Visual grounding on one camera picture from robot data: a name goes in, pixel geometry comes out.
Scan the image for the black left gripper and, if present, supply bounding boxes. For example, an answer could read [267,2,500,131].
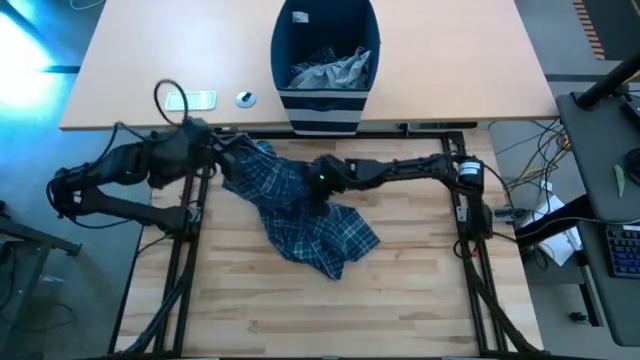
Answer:
[202,133,251,182]

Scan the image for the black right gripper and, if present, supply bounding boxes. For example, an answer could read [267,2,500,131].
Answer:
[305,155,354,217]

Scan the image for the blue plaid pajama pants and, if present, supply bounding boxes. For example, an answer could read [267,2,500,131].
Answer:
[219,133,382,282]

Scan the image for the grey garment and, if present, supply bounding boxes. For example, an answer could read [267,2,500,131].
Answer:
[288,45,373,92]

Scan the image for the navy white striped laundry bin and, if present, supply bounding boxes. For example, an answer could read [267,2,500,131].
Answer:
[270,0,382,137]

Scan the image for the small round tape roll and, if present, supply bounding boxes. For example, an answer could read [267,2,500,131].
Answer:
[234,90,258,110]

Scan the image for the silver flat phone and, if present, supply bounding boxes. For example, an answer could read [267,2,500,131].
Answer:
[164,89,219,113]

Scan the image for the light wooden desk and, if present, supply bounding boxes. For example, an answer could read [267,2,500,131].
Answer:
[58,0,560,132]

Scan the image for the dark grey metal stand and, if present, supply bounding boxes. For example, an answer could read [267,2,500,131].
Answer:
[0,199,84,360]

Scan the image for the black desk leg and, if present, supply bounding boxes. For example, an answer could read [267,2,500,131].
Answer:
[514,193,594,250]

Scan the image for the white box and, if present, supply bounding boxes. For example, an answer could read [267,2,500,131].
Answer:
[530,193,585,268]

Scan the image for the grey side desk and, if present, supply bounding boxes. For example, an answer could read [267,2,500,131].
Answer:
[555,91,640,348]

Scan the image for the green leaf-shaped item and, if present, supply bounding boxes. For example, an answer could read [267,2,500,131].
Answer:
[613,164,627,199]

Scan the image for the black backlit keyboard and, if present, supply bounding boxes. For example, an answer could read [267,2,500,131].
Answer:
[604,224,640,280]

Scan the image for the black pole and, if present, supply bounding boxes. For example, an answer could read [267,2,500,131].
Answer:
[573,49,640,110]

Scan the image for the black round object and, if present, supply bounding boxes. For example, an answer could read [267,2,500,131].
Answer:
[622,146,640,187]

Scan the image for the black desk device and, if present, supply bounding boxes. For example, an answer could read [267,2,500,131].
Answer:
[619,91,640,132]

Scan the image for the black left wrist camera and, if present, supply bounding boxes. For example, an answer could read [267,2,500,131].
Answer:
[181,116,215,147]

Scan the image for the yellow cable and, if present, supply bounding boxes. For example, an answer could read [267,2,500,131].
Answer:
[503,134,572,197]

